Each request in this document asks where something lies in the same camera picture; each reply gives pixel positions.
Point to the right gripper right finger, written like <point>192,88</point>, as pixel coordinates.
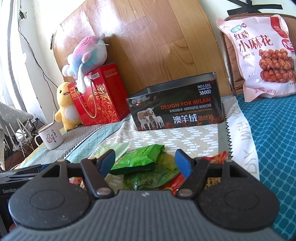
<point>194,171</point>

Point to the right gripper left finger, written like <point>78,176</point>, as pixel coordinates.
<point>94,172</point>

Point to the dark green pea snack bag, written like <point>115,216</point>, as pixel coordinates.
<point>163,172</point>

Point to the red spicy snack packet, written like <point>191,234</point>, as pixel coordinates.
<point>213,175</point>

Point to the pale green pastry pack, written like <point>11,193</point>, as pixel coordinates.
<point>119,149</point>

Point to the bright green snack pack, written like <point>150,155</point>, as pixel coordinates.
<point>139,160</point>

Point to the white wifi router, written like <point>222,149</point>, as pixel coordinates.
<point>21,137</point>

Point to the patterned bed sheet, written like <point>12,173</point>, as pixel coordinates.
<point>233,136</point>

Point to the white enamel mug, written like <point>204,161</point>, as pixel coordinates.
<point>51,136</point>

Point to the yellow duck plush toy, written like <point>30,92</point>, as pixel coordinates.
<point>67,113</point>

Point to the metal spoon in mug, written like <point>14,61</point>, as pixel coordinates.
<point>53,120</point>

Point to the grey dotted cloth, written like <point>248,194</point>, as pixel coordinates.
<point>9,118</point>

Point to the red biscuit gift box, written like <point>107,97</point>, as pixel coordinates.
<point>105,98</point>

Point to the black open storage box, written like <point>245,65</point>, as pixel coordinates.
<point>186,102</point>

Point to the blue mesh mat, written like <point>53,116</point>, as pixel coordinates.
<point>272,122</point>

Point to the brown seat cushion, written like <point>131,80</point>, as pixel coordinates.
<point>235,57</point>

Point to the pastel unicorn plush toy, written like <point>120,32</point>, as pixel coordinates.
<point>89,54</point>

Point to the wooden headboard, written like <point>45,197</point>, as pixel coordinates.
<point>150,41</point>

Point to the pink fried twist snack bag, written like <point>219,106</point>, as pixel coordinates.
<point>261,55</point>

